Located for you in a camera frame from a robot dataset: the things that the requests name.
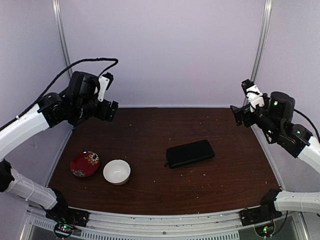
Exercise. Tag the aluminium front rail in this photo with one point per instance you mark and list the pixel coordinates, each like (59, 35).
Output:
(225, 225)

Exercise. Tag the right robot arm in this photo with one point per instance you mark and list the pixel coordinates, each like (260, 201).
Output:
(273, 115)

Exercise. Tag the white ceramic bowl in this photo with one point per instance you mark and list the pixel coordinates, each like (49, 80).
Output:
(117, 172)

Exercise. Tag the right aluminium frame post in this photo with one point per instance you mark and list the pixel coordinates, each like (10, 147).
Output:
(264, 30)

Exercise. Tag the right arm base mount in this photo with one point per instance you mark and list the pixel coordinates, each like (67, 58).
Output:
(262, 220)

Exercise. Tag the aluminium frame post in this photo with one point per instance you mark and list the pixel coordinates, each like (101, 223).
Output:
(264, 30)
(61, 33)

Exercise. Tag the left aluminium frame post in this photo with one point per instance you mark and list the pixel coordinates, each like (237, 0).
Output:
(61, 33)

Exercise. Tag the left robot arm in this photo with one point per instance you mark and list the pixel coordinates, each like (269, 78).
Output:
(83, 98)

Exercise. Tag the red floral plate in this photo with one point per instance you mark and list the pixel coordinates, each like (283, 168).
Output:
(85, 164)

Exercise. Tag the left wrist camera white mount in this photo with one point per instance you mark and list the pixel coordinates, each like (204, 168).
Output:
(105, 82)

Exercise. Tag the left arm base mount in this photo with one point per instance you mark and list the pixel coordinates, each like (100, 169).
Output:
(67, 222)

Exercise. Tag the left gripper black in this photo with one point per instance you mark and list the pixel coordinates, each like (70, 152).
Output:
(108, 111)

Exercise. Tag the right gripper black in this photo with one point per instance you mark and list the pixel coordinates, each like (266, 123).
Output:
(238, 113)

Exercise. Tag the black zip tool case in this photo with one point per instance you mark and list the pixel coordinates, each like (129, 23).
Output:
(189, 153)

